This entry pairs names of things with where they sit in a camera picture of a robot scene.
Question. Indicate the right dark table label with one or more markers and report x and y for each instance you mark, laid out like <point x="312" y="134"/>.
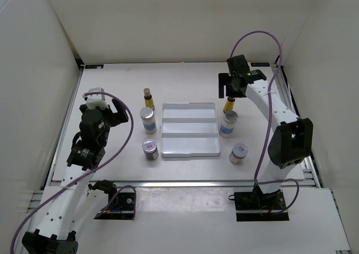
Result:
<point x="260" y="64"/>

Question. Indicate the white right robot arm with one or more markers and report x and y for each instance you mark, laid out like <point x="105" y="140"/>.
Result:
<point x="291" y="141"/>

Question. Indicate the silver-lid spice jar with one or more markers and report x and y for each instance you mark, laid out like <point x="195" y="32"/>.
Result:
<point x="228" y="123"/>
<point x="148" y="120"/>

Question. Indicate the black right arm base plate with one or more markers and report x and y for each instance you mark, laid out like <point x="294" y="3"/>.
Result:
<point x="253" y="206"/>

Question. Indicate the yellow sauce bottle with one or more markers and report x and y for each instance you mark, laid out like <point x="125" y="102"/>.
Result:
<point x="148" y="99"/>
<point x="229" y="104"/>

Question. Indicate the left dark table label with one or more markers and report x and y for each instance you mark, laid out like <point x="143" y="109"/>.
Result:
<point x="94" y="66"/>

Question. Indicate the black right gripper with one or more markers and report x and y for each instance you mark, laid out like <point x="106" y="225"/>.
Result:
<point x="224" y="81"/>

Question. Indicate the left aluminium frame rail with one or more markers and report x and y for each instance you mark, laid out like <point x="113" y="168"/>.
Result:
<point x="54" y="159"/>

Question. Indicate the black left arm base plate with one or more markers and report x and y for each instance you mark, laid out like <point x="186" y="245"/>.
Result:
<point x="121" y="205"/>

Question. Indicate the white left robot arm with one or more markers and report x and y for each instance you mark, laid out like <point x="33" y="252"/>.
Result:
<point x="78" y="202"/>

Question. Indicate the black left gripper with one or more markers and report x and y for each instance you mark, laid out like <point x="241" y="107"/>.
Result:
<point x="120" y="116"/>

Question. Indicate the white three-compartment tray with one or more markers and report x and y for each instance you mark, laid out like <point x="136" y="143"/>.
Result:
<point x="189" y="130"/>

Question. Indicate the dark table label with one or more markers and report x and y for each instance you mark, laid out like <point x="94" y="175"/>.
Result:
<point x="260" y="64"/>
<point x="94" y="66"/>

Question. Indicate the right pale white-lid jar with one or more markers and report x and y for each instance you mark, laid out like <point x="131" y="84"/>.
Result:
<point x="238" y="152"/>

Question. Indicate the left dark white-lid jar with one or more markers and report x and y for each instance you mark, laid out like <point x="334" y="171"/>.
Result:
<point x="150" y="149"/>

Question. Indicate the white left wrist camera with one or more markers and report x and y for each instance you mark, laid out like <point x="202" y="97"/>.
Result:
<point x="95" y="101"/>

